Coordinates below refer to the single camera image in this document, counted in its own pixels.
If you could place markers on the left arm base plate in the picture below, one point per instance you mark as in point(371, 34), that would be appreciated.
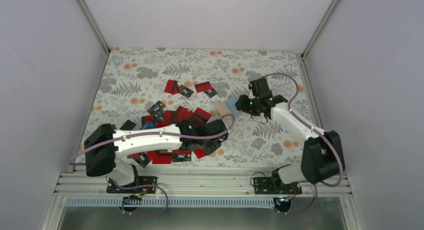
point(134, 188)

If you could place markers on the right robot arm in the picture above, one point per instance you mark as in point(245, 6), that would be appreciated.
point(322, 158)

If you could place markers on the red card pile right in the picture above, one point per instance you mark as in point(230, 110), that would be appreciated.
point(202, 114)

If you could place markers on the blue card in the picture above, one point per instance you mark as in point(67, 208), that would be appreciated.
point(148, 125)

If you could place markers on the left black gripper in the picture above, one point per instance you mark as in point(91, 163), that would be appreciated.
point(208, 150)

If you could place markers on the black vip card top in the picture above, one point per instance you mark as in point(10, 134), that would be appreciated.
point(185, 91)

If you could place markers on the aluminium rail frame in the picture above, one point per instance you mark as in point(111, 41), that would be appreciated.
point(184, 197)

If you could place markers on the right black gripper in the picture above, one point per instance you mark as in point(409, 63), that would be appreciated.
point(242, 105)

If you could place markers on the floral table mat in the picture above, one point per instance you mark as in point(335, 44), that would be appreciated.
point(135, 78)

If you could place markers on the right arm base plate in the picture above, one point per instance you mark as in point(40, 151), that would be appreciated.
point(267, 186)

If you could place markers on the beige leather card holder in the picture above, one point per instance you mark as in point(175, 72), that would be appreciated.
point(226, 107)

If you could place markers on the red card top right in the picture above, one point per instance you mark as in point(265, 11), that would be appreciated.
point(203, 86)

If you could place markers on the black vip card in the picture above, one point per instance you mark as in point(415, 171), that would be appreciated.
point(178, 157)
point(185, 91)

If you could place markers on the black card top right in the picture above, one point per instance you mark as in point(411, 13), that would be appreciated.
point(211, 93)

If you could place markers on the red card bottom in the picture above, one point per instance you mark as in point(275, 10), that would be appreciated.
point(162, 160)

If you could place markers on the red card top left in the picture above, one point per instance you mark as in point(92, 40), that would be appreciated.
point(172, 87)

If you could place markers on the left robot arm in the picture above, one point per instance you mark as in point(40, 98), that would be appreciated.
point(106, 147)

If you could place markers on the black vip card bottom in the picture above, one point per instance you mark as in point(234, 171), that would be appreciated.
point(178, 157)

